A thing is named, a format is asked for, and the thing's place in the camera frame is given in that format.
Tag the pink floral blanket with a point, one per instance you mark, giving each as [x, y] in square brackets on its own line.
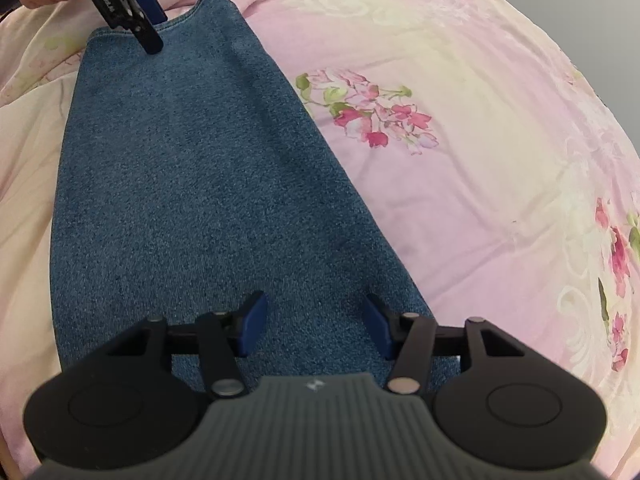
[475, 185]

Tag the blue denim pants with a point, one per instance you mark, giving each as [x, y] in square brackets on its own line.
[200, 185]

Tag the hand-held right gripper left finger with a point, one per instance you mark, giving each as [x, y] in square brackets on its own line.
[252, 322]

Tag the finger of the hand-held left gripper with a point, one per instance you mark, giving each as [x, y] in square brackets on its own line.
[150, 2]
[150, 37]

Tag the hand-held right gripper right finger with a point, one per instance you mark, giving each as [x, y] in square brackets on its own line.
[377, 325]

